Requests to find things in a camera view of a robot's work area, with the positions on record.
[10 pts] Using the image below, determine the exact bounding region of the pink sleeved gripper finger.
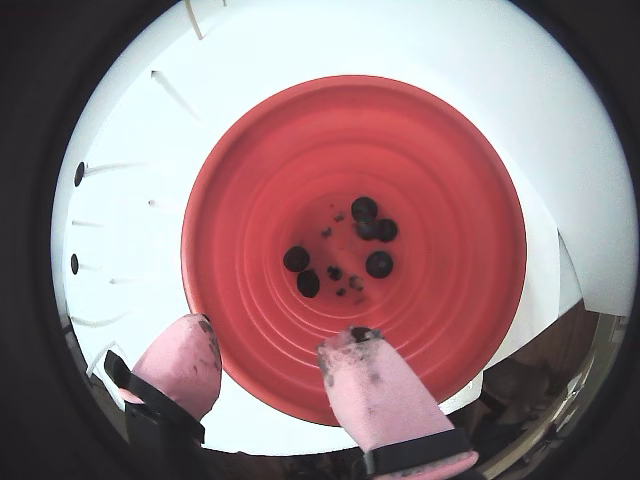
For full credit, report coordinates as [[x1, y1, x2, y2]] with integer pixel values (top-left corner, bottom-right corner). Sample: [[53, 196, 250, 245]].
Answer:
[[316, 326, 481, 477], [103, 313, 223, 480]]

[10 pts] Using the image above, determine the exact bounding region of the red collapsible silicone cup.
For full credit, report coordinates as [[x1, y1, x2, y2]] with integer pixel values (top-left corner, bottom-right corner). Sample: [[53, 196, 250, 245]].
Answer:
[[180, 74, 529, 428]]

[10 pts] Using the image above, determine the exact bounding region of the long curved white stem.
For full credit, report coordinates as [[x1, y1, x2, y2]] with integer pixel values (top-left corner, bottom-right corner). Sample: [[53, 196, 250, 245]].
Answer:
[[68, 310, 130, 327]]

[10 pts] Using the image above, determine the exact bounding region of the white foam block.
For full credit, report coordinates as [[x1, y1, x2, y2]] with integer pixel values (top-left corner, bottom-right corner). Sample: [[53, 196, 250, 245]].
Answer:
[[52, 64, 586, 455]]

